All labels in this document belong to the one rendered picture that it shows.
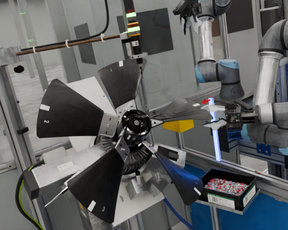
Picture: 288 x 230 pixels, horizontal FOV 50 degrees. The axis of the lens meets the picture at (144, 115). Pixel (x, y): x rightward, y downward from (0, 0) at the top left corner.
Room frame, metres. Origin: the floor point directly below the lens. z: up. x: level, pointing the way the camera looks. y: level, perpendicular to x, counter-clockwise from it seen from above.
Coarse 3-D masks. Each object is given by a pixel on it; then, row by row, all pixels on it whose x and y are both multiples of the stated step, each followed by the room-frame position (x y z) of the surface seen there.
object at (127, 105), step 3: (132, 99) 1.22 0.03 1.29; (129, 102) 1.22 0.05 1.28; (132, 102) 1.21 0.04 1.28; (123, 105) 1.23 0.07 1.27; (126, 105) 1.22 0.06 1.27; (129, 105) 1.21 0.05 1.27; (132, 105) 1.20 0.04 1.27; (135, 105) 1.19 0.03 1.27; (117, 108) 1.24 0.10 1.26; (120, 108) 1.23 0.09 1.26; (129, 108) 1.20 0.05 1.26; (132, 108) 1.19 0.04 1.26; (135, 108) 1.18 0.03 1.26; (117, 111) 1.23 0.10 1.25; (120, 111) 1.22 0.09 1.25; (123, 111) 1.21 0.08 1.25; (117, 114) 1.22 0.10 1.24; (120, 114) 1.21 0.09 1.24; (120, 117) 1.20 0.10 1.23
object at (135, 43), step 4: (132, 36) 1.18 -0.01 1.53; (136, 36) 1.18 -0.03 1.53; (132, 40) 1.19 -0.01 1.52; (136, 40) 1.18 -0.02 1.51; (140, 40) 1.20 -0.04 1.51; (132, 44) 1.19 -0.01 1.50; (136, 44) 1.18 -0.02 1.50; (140, 44) 1.19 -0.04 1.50; (136, 48) 1.18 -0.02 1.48; (140, 48) 1.19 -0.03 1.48; (136, 52) 1.18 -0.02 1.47; (140, 52) 1.19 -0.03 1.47; (136, 60) 1.19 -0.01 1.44; (140, 60) 1.19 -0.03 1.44
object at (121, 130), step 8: (128, 112) 1.13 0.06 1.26; (136, 112) 1.14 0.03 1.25; (128, 120) 1.10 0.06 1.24; (144, 120) 1.13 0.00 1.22; (120, 128) 1.10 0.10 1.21; (128, 128) 1.08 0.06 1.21; (136, 128) 1.09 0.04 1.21; (144, 128) 1.10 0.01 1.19; (136, 136) 1.06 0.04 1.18; (144, 136) 1.08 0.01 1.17; (128, 144) 1.14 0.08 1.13; (136, 144) 1.11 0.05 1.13
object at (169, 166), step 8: (160, 152) 1.12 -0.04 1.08; (160, 160) 1.04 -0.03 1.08; (168, 160) 1.11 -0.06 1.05; (168, 168) 1.02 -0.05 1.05; (176, 168) 1.07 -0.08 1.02; (176, 176) 1.01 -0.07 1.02; (184, 176) 1.05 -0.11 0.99; (192, 176) 1.11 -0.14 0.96; (176, 184) 0.97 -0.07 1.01; (184, 184) 1.00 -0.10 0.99; (192, 184) 1.04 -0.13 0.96; (200, 184) 1.07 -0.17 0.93; (184, 192) 0.96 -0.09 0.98; (192, 192) 0.99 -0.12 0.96; (200, 192) 1.02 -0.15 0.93; (184, 200) 0.93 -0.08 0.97; (192, 200) 0.95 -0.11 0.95
